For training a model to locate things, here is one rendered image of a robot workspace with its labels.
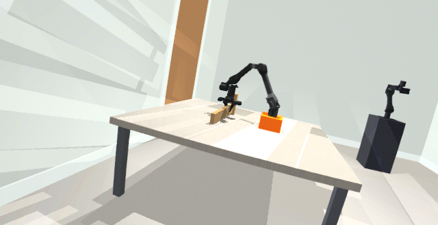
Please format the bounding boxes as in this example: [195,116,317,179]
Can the wooden rail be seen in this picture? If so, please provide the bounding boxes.
[210,104,233,124]

